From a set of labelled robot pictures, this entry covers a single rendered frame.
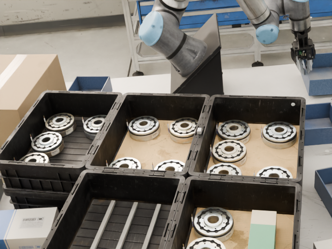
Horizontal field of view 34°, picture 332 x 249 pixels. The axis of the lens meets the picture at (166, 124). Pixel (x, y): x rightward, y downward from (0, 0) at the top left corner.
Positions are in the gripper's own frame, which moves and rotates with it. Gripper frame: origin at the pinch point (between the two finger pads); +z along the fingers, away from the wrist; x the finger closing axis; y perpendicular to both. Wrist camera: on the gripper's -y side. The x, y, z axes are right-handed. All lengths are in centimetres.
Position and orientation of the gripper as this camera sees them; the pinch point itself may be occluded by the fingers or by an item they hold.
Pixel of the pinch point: (305, 70)
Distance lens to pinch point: 218.9
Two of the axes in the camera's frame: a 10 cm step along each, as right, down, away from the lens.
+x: 9.7, -1.5, -2.0
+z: 2.4, 7.9, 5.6
